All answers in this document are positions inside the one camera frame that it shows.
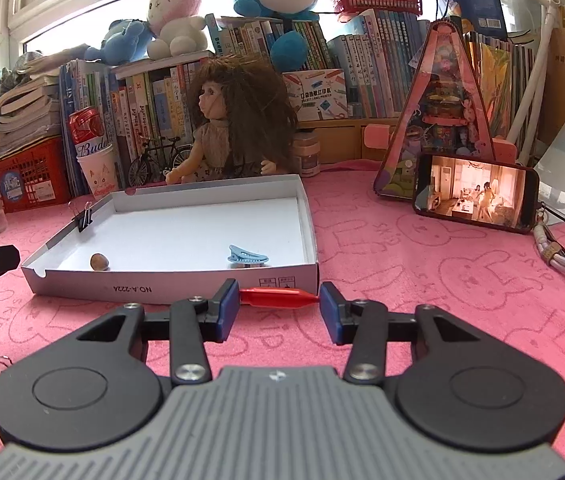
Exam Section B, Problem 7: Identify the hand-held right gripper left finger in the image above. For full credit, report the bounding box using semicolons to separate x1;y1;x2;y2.
76;279;240;386

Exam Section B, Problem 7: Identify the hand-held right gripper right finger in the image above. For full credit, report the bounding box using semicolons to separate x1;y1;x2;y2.
319;281;480;386

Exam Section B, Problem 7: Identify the red hair clip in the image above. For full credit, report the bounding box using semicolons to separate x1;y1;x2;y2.
240;287;322;308

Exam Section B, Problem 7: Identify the white cardboard box tray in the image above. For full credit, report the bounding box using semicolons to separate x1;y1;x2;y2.
21;174;319;306

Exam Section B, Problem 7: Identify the blue hair clip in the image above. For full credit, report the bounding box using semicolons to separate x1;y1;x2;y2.
227;245;269;267

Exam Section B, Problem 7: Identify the red plastic crate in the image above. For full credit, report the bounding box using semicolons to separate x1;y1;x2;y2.
0;136;73;213

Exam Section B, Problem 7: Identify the black binder clip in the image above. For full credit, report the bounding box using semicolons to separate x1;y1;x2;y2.
69;200;94;233

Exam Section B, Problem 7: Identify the white paper cup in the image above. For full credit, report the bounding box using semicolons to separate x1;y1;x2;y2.
76;144;122;198

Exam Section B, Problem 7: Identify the stack of flat books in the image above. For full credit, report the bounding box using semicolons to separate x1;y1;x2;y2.
0;57;70;156

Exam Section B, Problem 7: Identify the small beige jar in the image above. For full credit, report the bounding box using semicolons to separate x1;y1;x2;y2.
292;132;322;177

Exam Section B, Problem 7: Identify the red beer can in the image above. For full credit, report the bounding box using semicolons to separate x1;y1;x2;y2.
67;106;113;158

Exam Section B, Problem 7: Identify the black miniature bicycle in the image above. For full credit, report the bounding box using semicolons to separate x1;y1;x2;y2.
127;136;194;188

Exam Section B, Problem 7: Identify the wooden shelf box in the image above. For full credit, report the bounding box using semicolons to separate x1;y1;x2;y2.
295;117;403;162

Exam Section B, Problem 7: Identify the brown-haired doll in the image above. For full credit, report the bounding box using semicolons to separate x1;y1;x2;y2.
165;56;299;185

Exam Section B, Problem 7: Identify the black smartphone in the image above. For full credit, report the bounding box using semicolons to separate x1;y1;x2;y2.
412;154;540;235

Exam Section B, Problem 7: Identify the row of upright books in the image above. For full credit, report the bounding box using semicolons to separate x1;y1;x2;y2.
205;10;330;72
327;7;433;121
60;57;203;196

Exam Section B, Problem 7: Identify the white printer carton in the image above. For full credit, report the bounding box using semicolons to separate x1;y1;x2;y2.
282;68;348;122

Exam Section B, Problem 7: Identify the pink triangular toy box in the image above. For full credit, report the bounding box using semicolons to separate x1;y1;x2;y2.
373;19;497;203

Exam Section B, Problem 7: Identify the white shelf board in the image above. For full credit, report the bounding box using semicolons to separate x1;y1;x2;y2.
115;50;216;81

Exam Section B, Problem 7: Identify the small blue plush toy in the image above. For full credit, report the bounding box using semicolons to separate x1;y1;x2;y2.
84;19;156;67

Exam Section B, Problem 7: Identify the row of thin magazines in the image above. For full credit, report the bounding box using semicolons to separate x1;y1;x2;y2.
462;30;535;142

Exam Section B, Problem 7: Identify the pink rabbit plush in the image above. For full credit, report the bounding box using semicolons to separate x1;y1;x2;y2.
142;0;208;58

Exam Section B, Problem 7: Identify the white plastic pipe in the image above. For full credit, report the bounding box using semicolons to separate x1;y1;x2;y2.
507;0;563;161

